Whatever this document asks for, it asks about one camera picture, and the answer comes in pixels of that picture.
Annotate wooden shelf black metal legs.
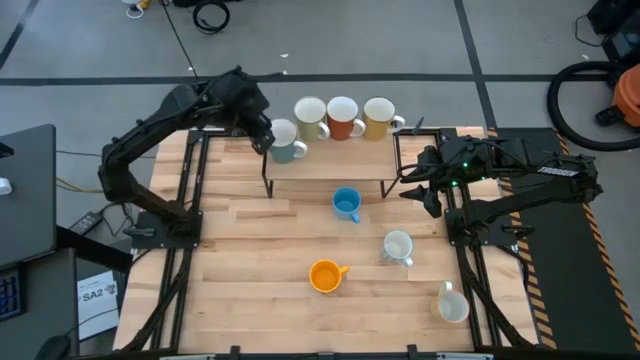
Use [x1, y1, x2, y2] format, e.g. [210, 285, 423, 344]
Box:
[261, 130, 404, 200]

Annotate coiled black cable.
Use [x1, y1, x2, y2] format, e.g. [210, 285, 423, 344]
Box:
[192, 0, 231, 35]

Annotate white printed paper sheet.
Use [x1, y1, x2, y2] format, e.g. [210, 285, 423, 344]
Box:
[76, 269, 120, 342]

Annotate black keyboard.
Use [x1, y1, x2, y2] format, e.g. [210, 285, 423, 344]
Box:
[0, 264, 26, 321]

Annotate white cable loop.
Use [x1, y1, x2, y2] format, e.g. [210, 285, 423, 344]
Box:
[122, 0, 151, 20]

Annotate black floor cable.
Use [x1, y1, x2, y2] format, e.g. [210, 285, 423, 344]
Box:
[159, 0, 201, 81]

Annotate teal mug white handle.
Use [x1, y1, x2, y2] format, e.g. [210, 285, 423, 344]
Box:
[269, 118, 309, 165]

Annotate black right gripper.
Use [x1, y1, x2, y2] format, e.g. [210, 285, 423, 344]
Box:
[398, 139, 464, 219]

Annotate green mug white handle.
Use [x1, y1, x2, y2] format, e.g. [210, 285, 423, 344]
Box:
[293, 95, 331, 143]

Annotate black equipment case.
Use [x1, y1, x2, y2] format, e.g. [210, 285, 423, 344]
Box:
[587, 0, 640, 64]

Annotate black vacuum hose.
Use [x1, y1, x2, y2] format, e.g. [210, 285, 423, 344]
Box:
[546, 60, 640, 152]

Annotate light blue mug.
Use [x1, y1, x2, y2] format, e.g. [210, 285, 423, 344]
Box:
[332, 186, 363, 225]

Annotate mustard mug white handle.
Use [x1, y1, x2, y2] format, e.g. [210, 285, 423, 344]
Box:
[362, 96, 406, 142]

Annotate black hazard-striped floor mat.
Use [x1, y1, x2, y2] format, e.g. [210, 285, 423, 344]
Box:
[487, 127, 640, 354]

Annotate orange shop vacuum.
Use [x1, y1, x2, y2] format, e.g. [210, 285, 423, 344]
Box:
[594, 63, 640, 129]

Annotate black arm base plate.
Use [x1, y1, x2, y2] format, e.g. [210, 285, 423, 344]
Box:
[444, 207, 519, 247]
[130, 209, 204, 250]

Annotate white mug yellow lattice pattern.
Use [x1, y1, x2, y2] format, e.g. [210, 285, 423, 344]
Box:
[429, 280, 471, 325]

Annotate yellow faceted mug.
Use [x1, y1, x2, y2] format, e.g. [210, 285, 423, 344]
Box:
[308, 258, 350, 294]

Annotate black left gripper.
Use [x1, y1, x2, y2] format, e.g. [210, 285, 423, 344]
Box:
[214, 66, 277, 156]

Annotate yellow cable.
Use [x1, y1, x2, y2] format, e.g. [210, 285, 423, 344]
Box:
[55, 177, 104, 195]

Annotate grey desk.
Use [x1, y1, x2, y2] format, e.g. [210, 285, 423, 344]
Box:
[0, 123, 57, 269]

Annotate black power brick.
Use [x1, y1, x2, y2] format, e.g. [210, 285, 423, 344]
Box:
[68, 211, 104, 236]

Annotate orange-red mug white handle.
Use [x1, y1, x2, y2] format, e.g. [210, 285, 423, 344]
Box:
[326, 95, 368, 142]

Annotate dark lower desk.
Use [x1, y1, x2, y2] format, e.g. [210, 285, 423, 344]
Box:
[0, 247, 81, 360]

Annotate white mug blue floral pattern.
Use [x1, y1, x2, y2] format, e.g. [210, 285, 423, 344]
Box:
[381, 229, 415, 269]

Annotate black table frame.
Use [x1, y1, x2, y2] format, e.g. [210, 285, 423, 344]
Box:
[119, 127, 539, 360]

